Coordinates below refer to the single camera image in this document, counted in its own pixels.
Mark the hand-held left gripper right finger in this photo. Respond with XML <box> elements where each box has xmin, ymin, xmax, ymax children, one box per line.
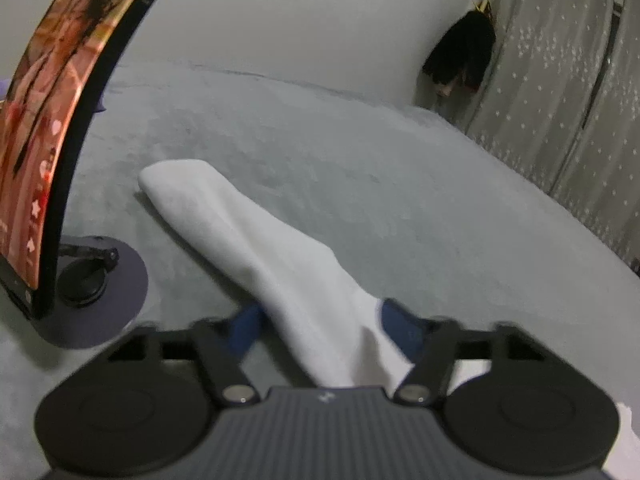
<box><xmin>379</xmin><ymin>298</ymin><xmax>538</xmax><ymax>407</ymax></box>

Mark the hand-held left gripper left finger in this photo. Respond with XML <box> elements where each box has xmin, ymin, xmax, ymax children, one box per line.
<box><xmin>107</xmin><ymin>302</ymin><xmax>267</xmax><ymax>407</ymax></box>

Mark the white long-sleeved bear shirt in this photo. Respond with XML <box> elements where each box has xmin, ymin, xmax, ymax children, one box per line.
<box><xmin>138</xmin><ymin>159</ymin><xmax>637</xmax><ymax>443</ymax></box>

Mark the grey bed sheet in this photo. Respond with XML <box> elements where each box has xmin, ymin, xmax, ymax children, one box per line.
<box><xmin>0</xmin><ymin>55</ymin><xmax>640</xmax><ymax>411</ymax></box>

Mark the grey star-print curtain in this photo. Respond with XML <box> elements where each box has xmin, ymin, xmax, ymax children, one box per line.
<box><xmin>452</xmin><ymin>0</ymin><xmax>640</xmax><ymax>276</ymax></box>

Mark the black hanging garment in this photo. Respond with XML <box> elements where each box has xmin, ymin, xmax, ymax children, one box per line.
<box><xmin>421</xmin><ymin>0</ymin><xmax>497</xmax><ymax>98</ymax></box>

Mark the tablet with lit screen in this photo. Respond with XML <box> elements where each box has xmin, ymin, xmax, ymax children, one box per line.
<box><xmin>0</xmin><ymin>0</ymin><xmax>188</xmax><ymax>321</ymax></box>

